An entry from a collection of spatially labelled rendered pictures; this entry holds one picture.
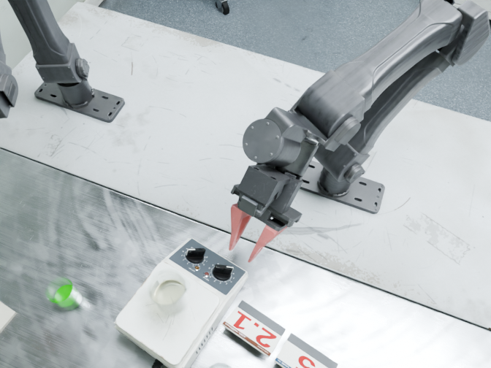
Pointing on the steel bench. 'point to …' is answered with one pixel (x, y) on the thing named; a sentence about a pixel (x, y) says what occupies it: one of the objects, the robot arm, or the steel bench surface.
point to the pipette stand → (5, 315)
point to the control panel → (211, 258)
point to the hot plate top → (169, 341)
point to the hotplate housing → (205, 325)
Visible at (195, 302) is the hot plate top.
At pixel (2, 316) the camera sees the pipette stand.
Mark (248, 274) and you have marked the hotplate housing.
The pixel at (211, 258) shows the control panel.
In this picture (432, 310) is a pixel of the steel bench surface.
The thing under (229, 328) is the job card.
